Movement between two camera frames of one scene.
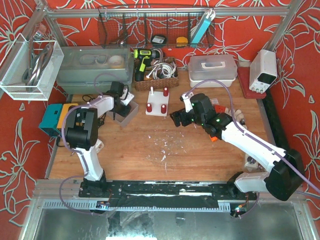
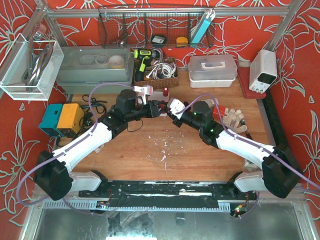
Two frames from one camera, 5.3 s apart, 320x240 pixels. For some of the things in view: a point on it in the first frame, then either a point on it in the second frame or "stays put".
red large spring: (165, 91) stays put
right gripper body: (182, 117) stays put
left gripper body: (121, 109) to (154, 109)
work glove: (238, 115) stays put
